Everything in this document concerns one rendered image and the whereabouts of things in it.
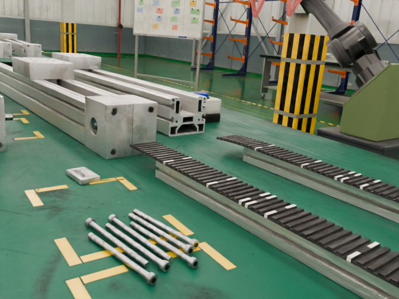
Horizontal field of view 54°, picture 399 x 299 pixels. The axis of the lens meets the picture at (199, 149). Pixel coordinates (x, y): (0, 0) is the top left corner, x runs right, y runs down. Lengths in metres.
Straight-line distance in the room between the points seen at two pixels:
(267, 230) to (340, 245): 0.09
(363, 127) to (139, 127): 0.59
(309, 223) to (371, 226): 0.13
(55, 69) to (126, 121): 0.41
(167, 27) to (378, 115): 5.97
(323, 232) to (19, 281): 0.29
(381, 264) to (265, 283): 0.10
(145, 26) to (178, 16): 0.74
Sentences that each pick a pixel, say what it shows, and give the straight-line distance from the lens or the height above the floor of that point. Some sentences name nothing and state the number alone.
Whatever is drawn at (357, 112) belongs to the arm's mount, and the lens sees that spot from 1.07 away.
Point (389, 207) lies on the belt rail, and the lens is 0.58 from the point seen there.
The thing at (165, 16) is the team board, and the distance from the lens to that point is 6.86.
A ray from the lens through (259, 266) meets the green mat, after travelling 0.41.
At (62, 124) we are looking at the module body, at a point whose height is 0.80.
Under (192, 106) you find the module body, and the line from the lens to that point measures 0.90.
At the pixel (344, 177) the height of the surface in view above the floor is 0.81.
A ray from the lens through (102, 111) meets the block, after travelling 0.68.
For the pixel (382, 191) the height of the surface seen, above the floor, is 0.81.
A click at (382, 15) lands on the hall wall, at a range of 9.48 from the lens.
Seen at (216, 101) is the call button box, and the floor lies 0.84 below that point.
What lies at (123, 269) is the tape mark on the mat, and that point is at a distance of 0.39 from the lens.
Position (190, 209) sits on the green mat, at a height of 0.78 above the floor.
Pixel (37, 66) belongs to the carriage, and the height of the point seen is 0.89.
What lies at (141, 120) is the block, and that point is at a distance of 0.70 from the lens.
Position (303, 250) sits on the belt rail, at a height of 0.79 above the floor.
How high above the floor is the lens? 0.99
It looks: 16 degrees down
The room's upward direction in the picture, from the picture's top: 4 degrees clockwise
